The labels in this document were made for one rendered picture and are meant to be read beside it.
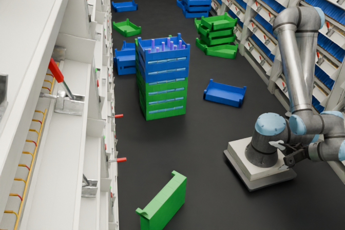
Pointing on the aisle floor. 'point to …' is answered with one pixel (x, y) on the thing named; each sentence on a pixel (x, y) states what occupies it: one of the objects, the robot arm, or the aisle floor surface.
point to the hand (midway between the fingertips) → (272, 156)
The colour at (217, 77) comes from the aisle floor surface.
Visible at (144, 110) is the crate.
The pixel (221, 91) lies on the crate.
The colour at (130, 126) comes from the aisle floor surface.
